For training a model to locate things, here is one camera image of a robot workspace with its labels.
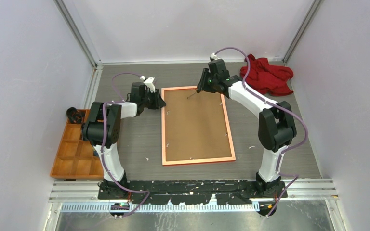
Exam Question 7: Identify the red cloth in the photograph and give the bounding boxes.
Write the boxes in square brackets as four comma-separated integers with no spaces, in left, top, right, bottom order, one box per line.
[240,54,294,96]

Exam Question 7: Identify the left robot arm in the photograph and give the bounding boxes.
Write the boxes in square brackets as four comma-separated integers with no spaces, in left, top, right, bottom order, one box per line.
[81,77,166,199]

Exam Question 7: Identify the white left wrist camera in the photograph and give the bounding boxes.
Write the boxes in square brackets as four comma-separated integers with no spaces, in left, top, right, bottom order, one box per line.
[140,76,156,93]

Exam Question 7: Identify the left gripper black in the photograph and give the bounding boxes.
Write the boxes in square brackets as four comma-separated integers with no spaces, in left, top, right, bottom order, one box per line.
[142,89,166,110]

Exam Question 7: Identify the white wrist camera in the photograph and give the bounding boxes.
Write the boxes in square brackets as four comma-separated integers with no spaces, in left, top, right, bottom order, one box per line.
[210,52,220,61]
[140,76,156,93]

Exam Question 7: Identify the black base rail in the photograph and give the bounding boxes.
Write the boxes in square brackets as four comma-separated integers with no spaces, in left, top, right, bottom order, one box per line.
[97,180,287,205]

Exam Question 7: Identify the red picture frame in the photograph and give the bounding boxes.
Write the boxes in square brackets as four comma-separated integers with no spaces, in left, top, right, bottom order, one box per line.
[161,86,236,166]

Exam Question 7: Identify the wooden compartment tray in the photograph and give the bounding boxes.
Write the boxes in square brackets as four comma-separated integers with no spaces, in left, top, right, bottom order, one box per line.
[50,121,104,180]

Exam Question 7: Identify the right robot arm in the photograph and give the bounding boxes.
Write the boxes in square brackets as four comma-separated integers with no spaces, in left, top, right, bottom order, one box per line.
[197,59,297,198]

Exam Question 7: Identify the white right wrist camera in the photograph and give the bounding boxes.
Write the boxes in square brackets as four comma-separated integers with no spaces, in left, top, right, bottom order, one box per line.
[210,52,220,61]

